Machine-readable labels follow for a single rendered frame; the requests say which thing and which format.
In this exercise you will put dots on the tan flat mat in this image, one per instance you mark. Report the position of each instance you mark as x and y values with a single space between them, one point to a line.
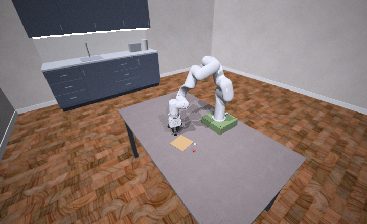
181 143

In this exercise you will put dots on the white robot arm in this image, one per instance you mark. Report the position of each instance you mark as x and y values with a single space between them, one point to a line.
223 92

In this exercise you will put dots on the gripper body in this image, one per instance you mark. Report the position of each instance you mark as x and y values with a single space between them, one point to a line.
174 122

